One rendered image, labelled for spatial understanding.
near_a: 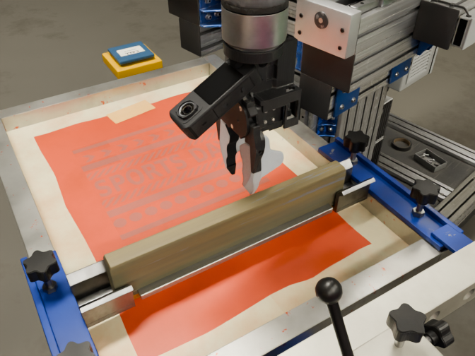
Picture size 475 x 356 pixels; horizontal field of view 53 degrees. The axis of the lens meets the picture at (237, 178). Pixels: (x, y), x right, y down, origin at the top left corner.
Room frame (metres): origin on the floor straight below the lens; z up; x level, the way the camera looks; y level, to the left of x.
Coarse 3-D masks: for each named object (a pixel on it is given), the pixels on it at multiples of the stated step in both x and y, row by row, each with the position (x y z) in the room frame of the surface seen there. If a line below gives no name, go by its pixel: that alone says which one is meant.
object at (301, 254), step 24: (144, 120) 0.92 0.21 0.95; (288, 168) 0.74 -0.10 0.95; (336, 216) 0.61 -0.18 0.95; (288, 240) 0.55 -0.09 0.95; (312, 240) 0.55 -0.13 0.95; (336, 240) 0.55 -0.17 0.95; (360, 240) 0.55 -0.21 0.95; (264, 264) 0.50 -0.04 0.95; (288, 264) 0.50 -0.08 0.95; (312, 264) 0.50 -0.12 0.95; (264, 288) 0.45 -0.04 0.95
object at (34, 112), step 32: (192, 64) 1.12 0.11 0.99; (64, 96) 0.96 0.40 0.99; (96, 96) 0.98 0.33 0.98; (128, 96) 1.02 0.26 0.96; (0, 128) 0.83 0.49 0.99; (288, 128) 0.84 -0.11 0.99; (0, 160) 0.72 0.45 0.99; (320, 160) 0.74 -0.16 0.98; (32, 224) 0.55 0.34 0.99; (416, 256) 0.48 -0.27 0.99; (352, 288) 0.43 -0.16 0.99; (384, 288) 0.43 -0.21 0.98; (288, 320) 0.37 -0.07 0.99; (320, 320) 0.37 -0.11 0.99; (224, 352) 0.33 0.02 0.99; (256, 352) 0.33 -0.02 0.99
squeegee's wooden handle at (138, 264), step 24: (336, 168) 0.61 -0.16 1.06; (264, 192) 0.55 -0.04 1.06; (288, 192) 0.56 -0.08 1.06; (312, 192) 0.58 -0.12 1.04; (336, 192) 0.61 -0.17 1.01; (216, 216) 0.50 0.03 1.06; (240, 216) 0.51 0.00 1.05; (264, 216) 0.53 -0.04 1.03; (288, 216) 0.56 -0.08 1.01; (144, 240) 0.45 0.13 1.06; (168, 240) 0.45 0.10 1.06; (192, 240) 0.47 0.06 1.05; (216, 240) 0.49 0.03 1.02; (240, 240) 0.51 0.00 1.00; (120, 264) 0.41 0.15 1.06; (144, 264) 0.43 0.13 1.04; (168, 264) 0.45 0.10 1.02; (192, 264) 0.46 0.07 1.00
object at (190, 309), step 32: (64, 128) 0.89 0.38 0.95; (96, 128) 0.89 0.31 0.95; (128, 128) 0.89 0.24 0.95; (64, 160) 0.77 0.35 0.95; (64, 192) 0.67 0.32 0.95; (96, 224) 0.59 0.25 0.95; (96, 256) 0.51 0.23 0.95; (192, 288) 0.45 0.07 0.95; (224, 288) 0.45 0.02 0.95; (256, 288) 0.45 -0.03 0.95; (128, 320) 0.40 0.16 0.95; (160, 320) 0.40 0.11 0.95; (192, 320) 0.40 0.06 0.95; (224, 320) 0.40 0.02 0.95; (160, 352) 0.35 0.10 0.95
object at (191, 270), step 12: (300, 216) 0.57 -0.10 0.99; (312, 216) 0.57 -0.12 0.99; (276, 228) 0.54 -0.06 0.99; (288, 228) 0.54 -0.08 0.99; (252, 240) 0.51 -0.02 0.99; (264, 240) 0.52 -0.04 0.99; (228, 252) 0.49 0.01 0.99; (240, 252) 0.49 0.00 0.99; (204, 264) 0.47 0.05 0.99; (216, 264) 0.47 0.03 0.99; (168, 276) 0.44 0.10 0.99; (180, 276) 0.44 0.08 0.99; (192, 276) 0.45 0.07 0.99; (144, 288) 0.42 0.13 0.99; (156, 288) 0.42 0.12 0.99
